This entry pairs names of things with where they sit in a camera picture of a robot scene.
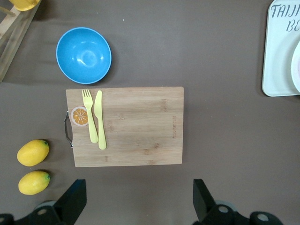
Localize white round plate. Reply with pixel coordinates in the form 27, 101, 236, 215
291, 40, 300, 93

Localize yellow mug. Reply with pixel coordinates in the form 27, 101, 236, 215
8, 0, 41, 12

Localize wooden mug rack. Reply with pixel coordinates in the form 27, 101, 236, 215
0, 0, 43, 83

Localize yellow plastic knife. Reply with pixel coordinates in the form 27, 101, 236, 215
94, 90, 107, 150

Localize blue bowl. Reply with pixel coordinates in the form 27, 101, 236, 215
55, 27, 113, 84

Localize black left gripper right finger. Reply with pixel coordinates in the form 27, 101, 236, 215
192, 179, 282, 225

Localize yellow lemon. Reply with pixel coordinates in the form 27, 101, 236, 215
18, 171, 51, 195
16, 139, 50, 167

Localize yellow plastic fork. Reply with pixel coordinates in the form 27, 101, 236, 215
82, 88, 98, 143

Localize bamboo cutting board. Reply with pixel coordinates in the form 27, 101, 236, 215
64, 87, 185, 168

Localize wooden toy orange slice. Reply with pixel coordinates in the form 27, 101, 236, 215
71, 105, 90, 127

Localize cream bear print tray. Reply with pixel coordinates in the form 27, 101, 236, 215
262, 0, 300, 97

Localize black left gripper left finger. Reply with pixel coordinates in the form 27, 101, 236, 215
0, 179, 87, 225

